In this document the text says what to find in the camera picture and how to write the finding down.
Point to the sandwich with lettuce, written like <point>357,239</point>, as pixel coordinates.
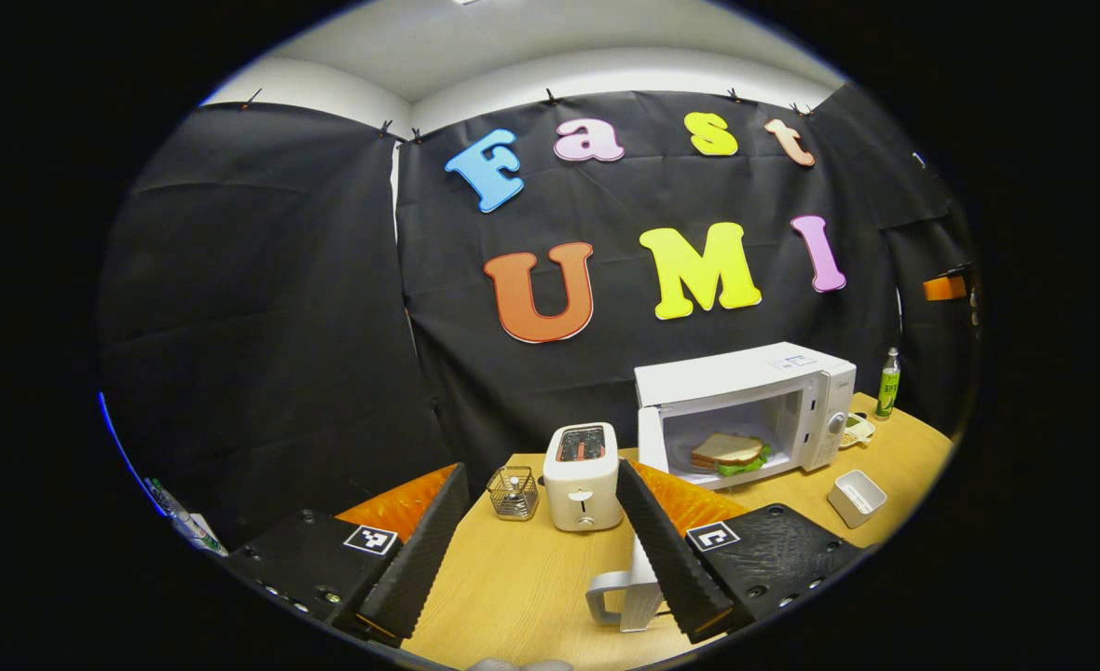
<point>727,452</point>

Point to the black backdrop cloth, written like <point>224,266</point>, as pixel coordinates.
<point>280,326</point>

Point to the green label drink bottle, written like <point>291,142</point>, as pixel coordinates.
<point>888,387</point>

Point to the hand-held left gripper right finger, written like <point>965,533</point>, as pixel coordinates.
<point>666,550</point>

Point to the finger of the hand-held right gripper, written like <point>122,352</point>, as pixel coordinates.
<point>943,287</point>

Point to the white microwave oven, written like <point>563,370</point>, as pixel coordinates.
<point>746,373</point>

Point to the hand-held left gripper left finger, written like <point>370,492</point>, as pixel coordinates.
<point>419,550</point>

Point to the clear plastic water bottle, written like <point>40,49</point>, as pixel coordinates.
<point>177,513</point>

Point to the white divided snack dish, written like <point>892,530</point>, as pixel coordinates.
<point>856,431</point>

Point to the white toaster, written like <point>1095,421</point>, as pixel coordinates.
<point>583,485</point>

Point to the white rectangular container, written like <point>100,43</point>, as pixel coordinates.
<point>856,499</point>

